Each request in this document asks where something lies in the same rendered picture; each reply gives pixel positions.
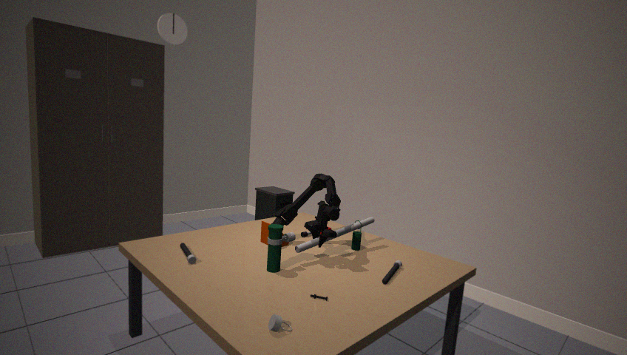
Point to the grey metal pipe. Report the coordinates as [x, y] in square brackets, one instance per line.
[340, 232]

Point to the dark green post with cap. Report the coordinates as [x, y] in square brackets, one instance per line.
[274, 252]

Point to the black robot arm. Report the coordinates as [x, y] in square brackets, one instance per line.
[330, 210]

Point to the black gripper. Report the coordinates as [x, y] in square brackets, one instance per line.
[325, 234]

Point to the black rod with grey end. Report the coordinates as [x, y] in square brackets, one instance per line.
[191, 258]
[397, 265]

